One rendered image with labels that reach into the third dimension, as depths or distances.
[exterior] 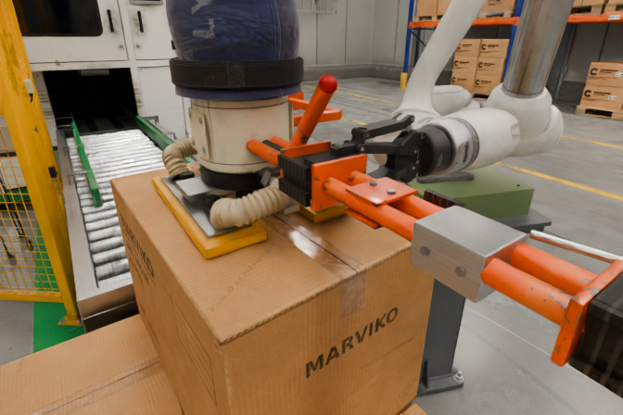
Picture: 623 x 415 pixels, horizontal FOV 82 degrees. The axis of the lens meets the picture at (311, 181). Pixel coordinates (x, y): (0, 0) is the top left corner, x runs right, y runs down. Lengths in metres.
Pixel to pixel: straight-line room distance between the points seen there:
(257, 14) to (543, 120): 0.84
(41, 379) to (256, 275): 0.68
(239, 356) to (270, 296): 0.07
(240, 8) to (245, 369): 0.47
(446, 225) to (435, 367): 1.30
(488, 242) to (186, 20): 0.48
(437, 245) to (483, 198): 0.81
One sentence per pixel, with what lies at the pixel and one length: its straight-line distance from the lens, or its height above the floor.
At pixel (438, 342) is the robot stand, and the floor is 0.20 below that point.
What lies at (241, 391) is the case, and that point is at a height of 0.86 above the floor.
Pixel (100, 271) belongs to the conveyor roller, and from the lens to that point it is 1.37.
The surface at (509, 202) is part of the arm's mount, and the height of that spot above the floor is 0.80.
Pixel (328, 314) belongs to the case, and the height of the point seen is 0.90.
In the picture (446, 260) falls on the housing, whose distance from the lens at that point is 0.33.
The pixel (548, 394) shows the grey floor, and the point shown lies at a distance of 1.80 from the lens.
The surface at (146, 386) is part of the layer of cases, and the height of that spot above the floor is 0.54.
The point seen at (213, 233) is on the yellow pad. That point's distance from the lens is 0.56.
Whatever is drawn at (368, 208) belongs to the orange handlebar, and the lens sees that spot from 0.38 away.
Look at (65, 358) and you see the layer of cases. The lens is 1.10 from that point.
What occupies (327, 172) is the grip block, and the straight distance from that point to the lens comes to 0.43.
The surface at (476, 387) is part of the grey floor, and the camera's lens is 1.71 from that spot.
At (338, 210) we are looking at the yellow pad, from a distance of 0.64.
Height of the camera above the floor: 1.24
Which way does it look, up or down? 22 degrees down
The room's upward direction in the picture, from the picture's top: straight up
